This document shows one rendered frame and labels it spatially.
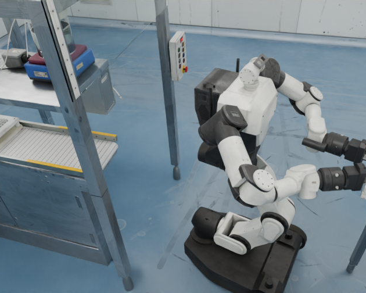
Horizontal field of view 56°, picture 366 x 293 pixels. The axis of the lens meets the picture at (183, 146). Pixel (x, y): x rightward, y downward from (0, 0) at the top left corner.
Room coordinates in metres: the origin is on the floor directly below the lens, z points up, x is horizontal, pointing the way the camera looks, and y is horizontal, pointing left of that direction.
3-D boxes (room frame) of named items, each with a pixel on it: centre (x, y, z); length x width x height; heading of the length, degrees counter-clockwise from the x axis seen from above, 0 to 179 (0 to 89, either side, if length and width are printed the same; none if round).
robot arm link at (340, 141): (1.03, -0.68, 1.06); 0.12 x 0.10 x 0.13; 49
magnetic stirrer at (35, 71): (1.32, 0.47, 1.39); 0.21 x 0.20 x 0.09; 160
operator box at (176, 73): (2.01, -0.01, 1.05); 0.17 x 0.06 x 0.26; 160
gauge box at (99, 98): (1.40, 0.43, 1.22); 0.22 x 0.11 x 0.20; 70
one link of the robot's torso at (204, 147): (1.25, -0.21, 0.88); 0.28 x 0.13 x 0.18; 57
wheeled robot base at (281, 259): (1.19, -0.30, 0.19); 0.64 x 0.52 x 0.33; 57
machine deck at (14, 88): (1.33, 0.66, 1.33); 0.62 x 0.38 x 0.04; 70
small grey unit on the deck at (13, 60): (1.41, 0.69, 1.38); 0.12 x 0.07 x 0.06; 70
